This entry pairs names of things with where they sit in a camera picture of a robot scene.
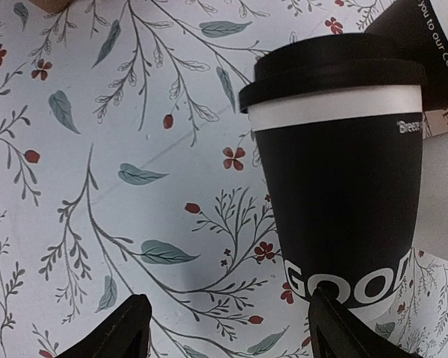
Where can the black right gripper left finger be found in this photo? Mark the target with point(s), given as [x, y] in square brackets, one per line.
[124, 333]

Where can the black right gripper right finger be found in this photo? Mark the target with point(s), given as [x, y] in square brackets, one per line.
[336, 332]

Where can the black white paper coffee cup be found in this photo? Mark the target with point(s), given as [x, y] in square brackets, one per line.
[343, 171]

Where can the stacked paper cups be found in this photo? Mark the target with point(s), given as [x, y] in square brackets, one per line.
[420, 29]

